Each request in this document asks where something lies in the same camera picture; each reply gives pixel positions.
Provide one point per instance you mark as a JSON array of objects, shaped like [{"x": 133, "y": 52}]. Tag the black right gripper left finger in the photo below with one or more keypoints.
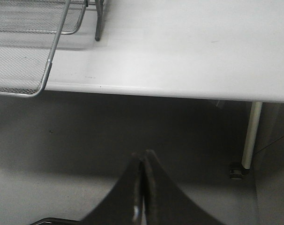
[{"x": 123, "y": 204}]

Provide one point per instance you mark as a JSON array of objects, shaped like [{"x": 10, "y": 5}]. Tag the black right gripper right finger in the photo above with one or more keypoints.
[{"x": 165, "y": 202}]

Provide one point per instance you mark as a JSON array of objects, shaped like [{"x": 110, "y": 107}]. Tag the silver mesh tray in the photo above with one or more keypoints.
[
  {"x": 29, "y": 35},
  {"x": 74, "y": 16}
]

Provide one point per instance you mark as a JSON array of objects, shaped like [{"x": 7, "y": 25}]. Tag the black table caster wheel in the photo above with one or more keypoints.
[{"x": 237, "y": 171}]

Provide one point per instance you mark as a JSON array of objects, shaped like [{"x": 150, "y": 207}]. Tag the white table leg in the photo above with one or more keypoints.
[{"x": 252, "y": 128}]

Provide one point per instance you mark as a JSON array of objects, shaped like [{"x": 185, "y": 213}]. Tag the silver rack frame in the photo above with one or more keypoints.
[{"x": 99, "y": 4}]

